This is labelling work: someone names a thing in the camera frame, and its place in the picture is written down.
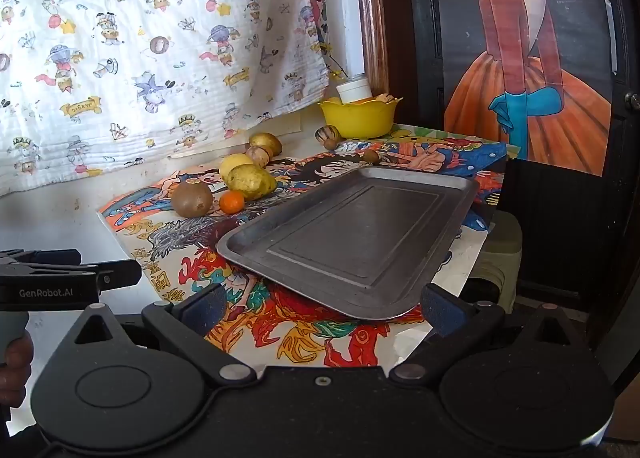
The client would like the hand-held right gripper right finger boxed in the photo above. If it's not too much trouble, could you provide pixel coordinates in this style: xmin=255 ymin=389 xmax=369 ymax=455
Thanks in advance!
xmin=389 ymin=283 xmax=596 ymax=385

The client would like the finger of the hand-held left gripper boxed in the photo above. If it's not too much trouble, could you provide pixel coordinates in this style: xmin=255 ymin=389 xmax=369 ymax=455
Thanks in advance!
xmin=95 ymin=259 xmax=143 ymax=290

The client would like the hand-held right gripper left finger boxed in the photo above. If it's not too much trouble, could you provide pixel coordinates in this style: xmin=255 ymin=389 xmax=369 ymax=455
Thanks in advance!
xmin=50 ymin=282 xmax=251 ymax=386

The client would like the small orange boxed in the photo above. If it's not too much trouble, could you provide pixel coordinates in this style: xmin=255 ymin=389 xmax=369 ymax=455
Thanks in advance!
xmin=219 ymin=191 xmax=246 ymax=215

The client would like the brown kiwi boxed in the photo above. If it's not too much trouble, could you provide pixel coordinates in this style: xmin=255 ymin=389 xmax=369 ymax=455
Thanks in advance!
xmin=171 ymin=178 xmax=214 ymax=218

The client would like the grey metal tray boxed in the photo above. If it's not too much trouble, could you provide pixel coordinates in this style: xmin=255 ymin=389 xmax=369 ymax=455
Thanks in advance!
xmin=216 ymin=167 xmax=481 ymax=321

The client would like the yellow-green pear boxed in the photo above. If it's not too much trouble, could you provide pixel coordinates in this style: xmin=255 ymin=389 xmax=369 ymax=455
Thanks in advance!
xmin=227 ymin=164 xmax=278 ymax=200

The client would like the yellow round fruit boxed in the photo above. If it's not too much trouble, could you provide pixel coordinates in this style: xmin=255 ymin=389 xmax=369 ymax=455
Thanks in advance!
xmin=219 ymin=153 xmax=256 ymax=179

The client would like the brown round fruit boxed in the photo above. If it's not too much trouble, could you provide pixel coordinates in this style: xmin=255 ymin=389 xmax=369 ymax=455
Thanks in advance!
xmin=245 ymin=145 xmax=273 ymax=168

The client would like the person's left hand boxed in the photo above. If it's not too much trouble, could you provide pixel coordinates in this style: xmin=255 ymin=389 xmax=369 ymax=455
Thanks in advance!
xmin=0 ymin=335 xmax=35 ymax=406

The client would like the grey-green plastic stool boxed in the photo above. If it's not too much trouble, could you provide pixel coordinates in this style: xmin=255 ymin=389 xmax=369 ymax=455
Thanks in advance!
xmin=467 ymin=211 xmax=523 ymax=314

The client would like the yellow bowl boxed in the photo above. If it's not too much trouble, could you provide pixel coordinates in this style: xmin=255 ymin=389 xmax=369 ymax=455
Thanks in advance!
xmin=318 ymin=97 xmax=403 ymax=139

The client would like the white cartoon printed blanket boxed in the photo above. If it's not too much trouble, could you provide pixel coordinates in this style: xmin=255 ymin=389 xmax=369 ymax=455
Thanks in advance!
xmin=0 ymin=0 xmax=331 ymax=196

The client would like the white plastic jar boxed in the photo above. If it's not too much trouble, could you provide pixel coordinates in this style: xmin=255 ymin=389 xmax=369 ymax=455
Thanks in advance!
xmin=336 ymin=74 xmax=372 ymax=104

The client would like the yellow flower sprig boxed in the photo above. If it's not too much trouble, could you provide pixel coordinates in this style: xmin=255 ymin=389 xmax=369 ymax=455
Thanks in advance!
xmin=320 ymin=41 xmax=351 ymax=82

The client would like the black door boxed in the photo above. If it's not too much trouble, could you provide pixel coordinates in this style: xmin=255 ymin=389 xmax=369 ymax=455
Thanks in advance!
xmin=387 ymin=0 xmax=640 ymax=354

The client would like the wall poster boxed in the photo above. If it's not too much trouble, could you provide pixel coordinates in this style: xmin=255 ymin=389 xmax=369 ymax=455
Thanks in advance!
xmin=430 ymin=0 xmax=613 ymax=176

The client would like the wooden door frame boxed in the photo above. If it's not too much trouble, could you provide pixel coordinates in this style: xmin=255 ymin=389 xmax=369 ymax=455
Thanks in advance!
xmin=352 ymin=0 xmax=391 ymax=96

